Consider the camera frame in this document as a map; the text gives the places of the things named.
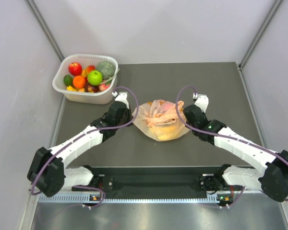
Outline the translucent orange plastic bag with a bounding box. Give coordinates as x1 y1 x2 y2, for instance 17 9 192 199
132 100 190 141

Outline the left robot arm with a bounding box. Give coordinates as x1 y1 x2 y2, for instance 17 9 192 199
27 101 132 197

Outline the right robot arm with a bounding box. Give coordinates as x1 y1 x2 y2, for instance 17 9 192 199
183 104 288 202

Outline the white plastic fruit basket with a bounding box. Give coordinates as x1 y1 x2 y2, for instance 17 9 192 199
52 54 119 104

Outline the orange yellow mango in bag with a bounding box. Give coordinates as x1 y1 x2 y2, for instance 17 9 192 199
155 126 178 141

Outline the orange fruit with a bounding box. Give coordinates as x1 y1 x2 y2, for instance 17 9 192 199
72 76 86 89

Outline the small yellow fruit in basket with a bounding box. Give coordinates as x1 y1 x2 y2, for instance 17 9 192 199
66 85 77 92

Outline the pink peach with leaf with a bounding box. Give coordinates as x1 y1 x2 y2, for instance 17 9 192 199
98 81 111 92

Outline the dark red plum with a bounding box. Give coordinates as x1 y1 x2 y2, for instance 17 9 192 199
84 82 99 93

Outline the green apple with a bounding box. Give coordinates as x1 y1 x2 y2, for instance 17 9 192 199
87 70 103 86

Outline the green cantaloupe melon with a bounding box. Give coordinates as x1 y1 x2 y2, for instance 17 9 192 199
96 61 116 80

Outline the orange yellow mango in basket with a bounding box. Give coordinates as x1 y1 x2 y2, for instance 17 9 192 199
81 65 95 78

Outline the small green lime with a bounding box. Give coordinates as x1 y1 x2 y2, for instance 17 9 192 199
63 75 73 87

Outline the red apple in basket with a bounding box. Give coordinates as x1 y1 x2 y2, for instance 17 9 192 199
68 62 83 76

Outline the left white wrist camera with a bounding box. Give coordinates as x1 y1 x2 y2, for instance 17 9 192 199
112 91 129 109

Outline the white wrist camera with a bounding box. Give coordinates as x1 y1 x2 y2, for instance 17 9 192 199
112 91 129 109
192 93 209 113

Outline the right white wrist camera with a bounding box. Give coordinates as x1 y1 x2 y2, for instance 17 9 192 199
192 93 209 113

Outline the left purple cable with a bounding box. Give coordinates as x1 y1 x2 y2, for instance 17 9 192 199
30 86 140 209

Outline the purple cable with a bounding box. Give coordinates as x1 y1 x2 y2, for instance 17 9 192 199
175 85 288 208
30 86 140 209

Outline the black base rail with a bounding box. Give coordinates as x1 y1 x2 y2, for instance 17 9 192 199
85 165 227 194

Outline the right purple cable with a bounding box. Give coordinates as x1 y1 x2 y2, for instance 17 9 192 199
175 85 288 208

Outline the aluminium frame rail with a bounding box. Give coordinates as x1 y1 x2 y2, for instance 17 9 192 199
28 186 288 204

